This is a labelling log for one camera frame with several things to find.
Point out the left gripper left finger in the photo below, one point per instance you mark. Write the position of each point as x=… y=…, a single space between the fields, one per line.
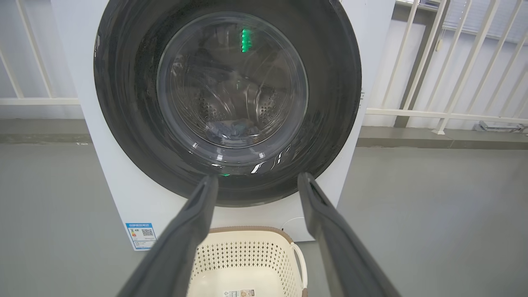
x=185 y=239

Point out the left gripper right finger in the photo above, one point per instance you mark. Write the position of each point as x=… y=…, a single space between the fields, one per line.
x=338 y=247

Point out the blue bear print garment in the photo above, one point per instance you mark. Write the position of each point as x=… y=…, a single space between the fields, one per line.
x=237 y=126

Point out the round black glass washer door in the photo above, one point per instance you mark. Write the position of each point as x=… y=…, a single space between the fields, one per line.
x=123 y=103

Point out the white front-load washing machine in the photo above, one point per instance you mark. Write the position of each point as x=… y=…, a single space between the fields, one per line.
x=123 y=185

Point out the steel washer drum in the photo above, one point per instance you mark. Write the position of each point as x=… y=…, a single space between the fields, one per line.
x=206 y=109

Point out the blue energy label sticker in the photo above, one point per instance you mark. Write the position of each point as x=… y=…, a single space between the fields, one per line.
x=141 y=236

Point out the oval white filter hatch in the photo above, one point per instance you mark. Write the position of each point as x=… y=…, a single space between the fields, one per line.
x=295 y=222

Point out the cream perforated laundry basket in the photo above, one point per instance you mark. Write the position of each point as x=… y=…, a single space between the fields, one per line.
x=247 y=255

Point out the basket product label sticker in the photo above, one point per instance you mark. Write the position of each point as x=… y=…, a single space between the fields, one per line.
x=239 y=293

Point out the white metal railing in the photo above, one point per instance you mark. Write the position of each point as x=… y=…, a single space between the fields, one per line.
x=37 y=101
x=412 y=112

